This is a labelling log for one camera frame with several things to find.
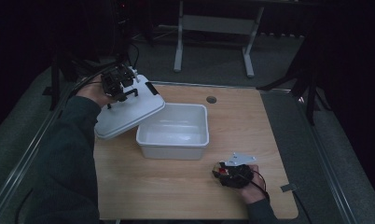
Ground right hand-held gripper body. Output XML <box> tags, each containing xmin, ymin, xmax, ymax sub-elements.
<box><xmin>222</xmin><ymin>152</ymin><xmax>257</xmax><ymax>189</ymax></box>

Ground black tripod stand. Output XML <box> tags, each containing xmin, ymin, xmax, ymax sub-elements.
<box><xmin>257</xmin><ymin>31</ymin><xmax>333</xmax><ymax>126</ymax></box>
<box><xmin>42</xmin><ymin>50</ymin><xmax>116</xmax><ymax>112</ymax></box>

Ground grey tape piece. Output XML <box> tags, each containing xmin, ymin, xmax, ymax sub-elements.
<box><xmin>280</xmin><ymin>183</ymin><xmax>299</xmax><ymax>193</ymax></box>

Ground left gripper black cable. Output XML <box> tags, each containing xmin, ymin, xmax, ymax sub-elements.
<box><xmin>72</xmin><ymin>64</ymin><xmax>117</xmax><ymax>91</ymax></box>

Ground white plastic storage box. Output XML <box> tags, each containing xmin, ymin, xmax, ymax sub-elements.
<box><xmin>135</xmin><ymin>103</ymin><xmax>210</xmax><ymax>161</ymax></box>

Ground white metal desk frame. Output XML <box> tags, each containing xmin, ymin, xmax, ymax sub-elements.
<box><xmin>174</xmin><ymin>0</ymin><xmax>266</xmax><ymax>78</ymax></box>

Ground person's left hand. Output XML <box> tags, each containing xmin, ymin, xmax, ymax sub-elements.
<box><xmin>76</xmin><ymin>81</ymin><xmax>115</xmax><ymax>108</ymax></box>

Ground thin black hanging cable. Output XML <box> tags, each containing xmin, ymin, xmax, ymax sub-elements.
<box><xmin>125</xmin><ymin>40</ymin><xmax>141</xmax><ymax>71</ymax></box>

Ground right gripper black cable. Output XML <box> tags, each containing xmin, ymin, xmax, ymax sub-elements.
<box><xmin>244</xmin><ymin>170</ymin><xmax>271</xmax><ymax>203</ymax></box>

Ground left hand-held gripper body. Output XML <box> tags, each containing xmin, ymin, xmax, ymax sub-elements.
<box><xmin>100</xmin><ymin>63</ymin><xmax>140</xmax><ymax>97</ymax></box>

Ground person's right hand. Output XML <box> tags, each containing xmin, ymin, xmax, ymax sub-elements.
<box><xmin>240</xmin><ymin>164</ymin><xmax>269</xmax><ymax>204</ymax></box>

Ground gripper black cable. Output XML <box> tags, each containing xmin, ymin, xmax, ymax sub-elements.
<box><xmin>244</xmin><ymin>170</ymin><xmax>271</xmax><ymax>203</ymax></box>
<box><xmin>72</xmin><ymin>64</ymin><xmax>117</xmax><ymax>91</ymax></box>

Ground white box lid black latches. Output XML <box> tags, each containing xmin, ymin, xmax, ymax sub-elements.
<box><xmin>94</xmin><ymin>74</ymin><xmax>166</xmax><ymax>140</ymax></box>

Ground metal floor rail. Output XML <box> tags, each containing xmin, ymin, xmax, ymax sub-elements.
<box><xmin>292</xmin><ymin>91</ymin><xmax>359</xmax><ymax>224</ymax></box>
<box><xmin>0</xmin><ymin>82</ymin><xmax>79</xmax><ymax>218</ymax></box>

